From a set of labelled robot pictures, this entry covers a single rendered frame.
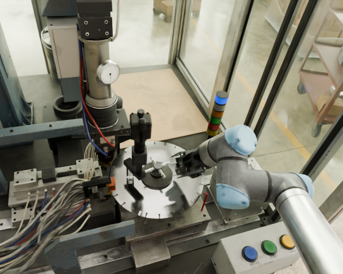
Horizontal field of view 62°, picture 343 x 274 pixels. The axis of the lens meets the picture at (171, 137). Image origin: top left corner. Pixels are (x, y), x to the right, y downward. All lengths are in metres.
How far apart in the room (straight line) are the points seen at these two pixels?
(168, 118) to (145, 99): 0.20
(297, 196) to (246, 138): 0.16
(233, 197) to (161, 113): 0.96
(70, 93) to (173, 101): 0.88
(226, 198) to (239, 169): 0.07
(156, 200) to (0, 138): 0.54
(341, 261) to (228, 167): 0.28
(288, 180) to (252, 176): 0.08
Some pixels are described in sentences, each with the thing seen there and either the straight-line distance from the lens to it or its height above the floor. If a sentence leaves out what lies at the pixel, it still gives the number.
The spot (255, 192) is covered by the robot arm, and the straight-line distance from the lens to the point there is 0.68.
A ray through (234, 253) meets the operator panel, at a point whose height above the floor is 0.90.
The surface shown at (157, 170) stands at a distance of 0.96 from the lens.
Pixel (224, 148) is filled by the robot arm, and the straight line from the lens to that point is 0.69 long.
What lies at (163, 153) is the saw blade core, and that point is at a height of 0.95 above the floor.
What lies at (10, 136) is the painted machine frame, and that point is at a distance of 1.07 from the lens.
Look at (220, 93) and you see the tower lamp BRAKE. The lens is 1.04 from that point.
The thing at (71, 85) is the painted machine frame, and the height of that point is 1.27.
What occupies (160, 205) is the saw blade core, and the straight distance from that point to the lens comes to 0.94.
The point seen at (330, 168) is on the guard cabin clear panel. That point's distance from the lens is 0.98.
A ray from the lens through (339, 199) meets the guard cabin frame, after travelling 0.96.
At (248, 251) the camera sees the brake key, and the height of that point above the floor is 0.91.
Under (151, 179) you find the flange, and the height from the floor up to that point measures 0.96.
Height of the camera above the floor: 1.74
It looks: 45 degrees down
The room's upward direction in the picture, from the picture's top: 8 degrees clockwise
